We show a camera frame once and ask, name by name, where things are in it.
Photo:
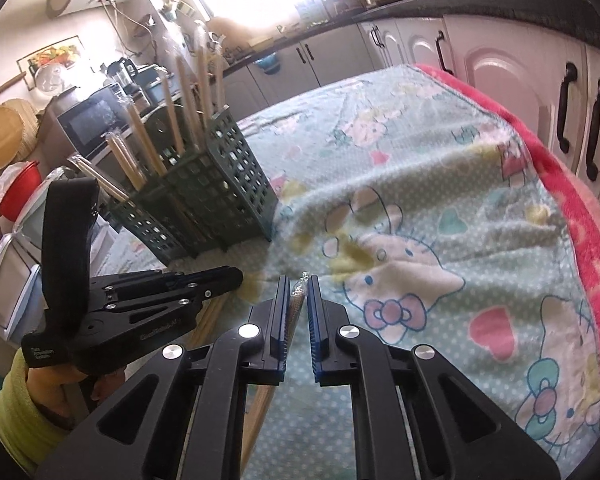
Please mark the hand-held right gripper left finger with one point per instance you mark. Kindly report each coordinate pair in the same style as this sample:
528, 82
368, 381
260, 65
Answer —
282, 320

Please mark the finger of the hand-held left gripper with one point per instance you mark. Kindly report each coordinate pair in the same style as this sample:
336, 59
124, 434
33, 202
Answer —
160, 305
180, 280

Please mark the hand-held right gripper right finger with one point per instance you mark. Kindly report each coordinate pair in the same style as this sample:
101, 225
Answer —
315, 330

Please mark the bamboo chopstick pair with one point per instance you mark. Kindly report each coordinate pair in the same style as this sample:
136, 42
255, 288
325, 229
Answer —
212, 321

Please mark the green plastic utensil basket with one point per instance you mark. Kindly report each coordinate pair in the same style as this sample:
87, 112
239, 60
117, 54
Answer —
220, 185

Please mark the person's left forearm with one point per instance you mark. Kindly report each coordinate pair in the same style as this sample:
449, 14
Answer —
10, 390

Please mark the person's left hand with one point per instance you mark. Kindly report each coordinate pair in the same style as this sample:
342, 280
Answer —
107, 385

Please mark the plastic drawer tower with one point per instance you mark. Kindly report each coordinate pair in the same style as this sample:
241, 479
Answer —
30, 240
10, 300

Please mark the red plastic basin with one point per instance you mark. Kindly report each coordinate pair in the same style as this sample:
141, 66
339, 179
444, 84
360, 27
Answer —
17, 195

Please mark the black microwave oven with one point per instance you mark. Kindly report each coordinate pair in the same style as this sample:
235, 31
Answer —
87, 120

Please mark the blue plastic box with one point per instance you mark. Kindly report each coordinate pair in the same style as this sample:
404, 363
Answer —
155, 82

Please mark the blender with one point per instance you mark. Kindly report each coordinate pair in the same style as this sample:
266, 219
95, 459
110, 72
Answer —
122, 80

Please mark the round bamboo tray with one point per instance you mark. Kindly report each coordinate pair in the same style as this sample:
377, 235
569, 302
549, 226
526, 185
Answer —
7, 135

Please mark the blue plastic basin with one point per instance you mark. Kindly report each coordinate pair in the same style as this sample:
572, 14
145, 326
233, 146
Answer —
266, 64

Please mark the small white fan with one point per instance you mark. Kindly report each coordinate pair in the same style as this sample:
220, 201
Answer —
50, 77

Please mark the wooden cutting board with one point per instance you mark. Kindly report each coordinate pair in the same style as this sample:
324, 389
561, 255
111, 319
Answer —
232, 32

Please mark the wooden rolling pin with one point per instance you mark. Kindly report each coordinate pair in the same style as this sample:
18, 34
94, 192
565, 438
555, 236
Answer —
5, 91

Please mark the pink fleece blanket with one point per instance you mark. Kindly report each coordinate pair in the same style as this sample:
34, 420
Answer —
570, 200

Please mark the white base cabinets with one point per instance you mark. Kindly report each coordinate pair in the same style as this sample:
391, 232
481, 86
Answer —
505, 70

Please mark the black kitchen countertop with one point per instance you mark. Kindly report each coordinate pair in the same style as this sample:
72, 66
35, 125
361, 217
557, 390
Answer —
555, 15

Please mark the fruit wall poster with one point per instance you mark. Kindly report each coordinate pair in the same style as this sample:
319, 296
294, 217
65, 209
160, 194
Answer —
50, 52

